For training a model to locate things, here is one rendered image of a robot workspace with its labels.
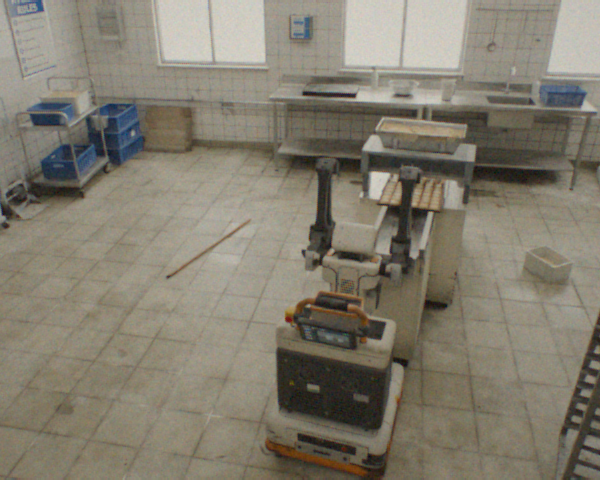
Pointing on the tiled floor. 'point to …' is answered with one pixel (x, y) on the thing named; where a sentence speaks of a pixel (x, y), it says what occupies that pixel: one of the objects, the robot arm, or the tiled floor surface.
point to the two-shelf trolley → (61, 143)
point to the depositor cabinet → (442, 283)
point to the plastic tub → (548, 264)
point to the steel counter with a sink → (484, 95)
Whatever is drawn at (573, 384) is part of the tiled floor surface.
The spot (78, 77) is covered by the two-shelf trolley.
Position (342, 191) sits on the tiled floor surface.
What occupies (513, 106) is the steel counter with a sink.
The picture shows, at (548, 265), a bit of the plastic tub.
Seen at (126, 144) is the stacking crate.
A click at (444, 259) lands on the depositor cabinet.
